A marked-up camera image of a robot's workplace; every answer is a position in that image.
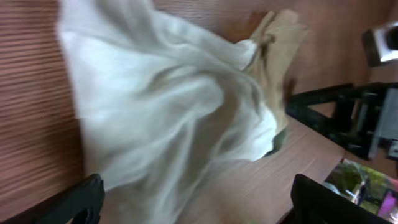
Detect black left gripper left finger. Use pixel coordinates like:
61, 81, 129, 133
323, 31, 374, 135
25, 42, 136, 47
4, 174, 105, 224

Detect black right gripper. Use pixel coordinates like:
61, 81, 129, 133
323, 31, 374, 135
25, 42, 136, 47
286, 83, 397, 161

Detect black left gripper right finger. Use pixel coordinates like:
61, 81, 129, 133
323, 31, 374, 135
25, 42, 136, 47
280, 174, 390, 224

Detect white baby shirt tan sleeves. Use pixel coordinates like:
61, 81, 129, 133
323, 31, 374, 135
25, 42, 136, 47
57, 0, 307, 223

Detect colourful background object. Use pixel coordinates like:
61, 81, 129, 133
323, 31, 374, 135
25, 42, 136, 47
323, 159, 397, 224

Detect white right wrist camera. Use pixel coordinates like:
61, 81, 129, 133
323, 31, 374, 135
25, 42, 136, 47
362, 21, 397, 67

